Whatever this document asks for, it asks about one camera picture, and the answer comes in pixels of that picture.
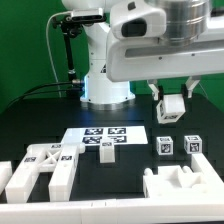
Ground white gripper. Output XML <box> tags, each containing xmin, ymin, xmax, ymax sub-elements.
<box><xmin>105</xmin><ymin>14</ymin><xmax>224</xmax><ymax>101</ymax></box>

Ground white chair seat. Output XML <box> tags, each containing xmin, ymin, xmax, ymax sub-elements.
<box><xmin>143</xmin><ymin>165</ymin><xmax>213</xmax><ymax>199</ymax></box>

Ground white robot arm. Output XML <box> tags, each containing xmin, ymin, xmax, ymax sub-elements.
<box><xmin>62</xmin><ymin>0</ymin><xmax>224</xmax><ymax>108</ymax></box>

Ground white tagged cube left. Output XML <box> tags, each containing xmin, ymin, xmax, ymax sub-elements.
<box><xmin>156</xmin><ymin>136</ymin><xmax>173</xmax><ymax>155</ymax></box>

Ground white tagged cube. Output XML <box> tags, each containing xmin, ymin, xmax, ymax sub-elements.
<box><xmin>156</xmin><ymin>136</ymin><xmax>173</xmax><ymax>155</ymax></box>
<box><xmin>184</xmin><ymin>135</ymin><xmax>202</xmax><ymax>154</ymax></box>

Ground white tagged cube right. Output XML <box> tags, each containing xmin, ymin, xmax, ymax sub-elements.
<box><xmin>184</xmin><ymin>135</ymin><xmax>202</xmax><ymax>154</ymax></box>

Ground white tag sheet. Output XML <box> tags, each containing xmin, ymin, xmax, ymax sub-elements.
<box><xmin>61</xmin><ymin>126</ymin><xmax>148</xmax><ymax>146</ymax></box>

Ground white obstacle fence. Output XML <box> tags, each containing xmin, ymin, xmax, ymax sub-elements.
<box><xmin>0</xmin><ymin>154</ymin><xmax>224</xmax><ymax>224</ymax></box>

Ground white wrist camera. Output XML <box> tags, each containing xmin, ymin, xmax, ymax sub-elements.
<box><xmin>110</xmin><ymin>0</ymin><xmax>166</xmax><ymax>40</ymax></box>

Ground grey camera on stand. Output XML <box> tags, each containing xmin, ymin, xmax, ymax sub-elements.
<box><xmin>71</xmin><ymin>8</ymin><xmax>104</xmax><ymax>21</ymax></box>

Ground black camera stand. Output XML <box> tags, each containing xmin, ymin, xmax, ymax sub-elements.
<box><xmin>52</xmin><ymin>16</ymin><xmax>83</xmax><ymax>98</ymax></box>

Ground white camera cable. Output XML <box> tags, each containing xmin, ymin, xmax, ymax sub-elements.
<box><xmin>45</xmin><ymin>11</ymin><xmax>73</xmax><ymax>99</ymax></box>

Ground white chair back frame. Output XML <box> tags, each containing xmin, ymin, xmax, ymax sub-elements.
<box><xmin>5</xmin><ymin>142</ymin><xmax>85</xmax><ymax>204</ymax></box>

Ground black cables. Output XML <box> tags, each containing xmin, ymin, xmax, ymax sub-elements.
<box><xmin>4</xmin><ymin>79</ymin><xmax>84</xmax><ymax>109</ymax></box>

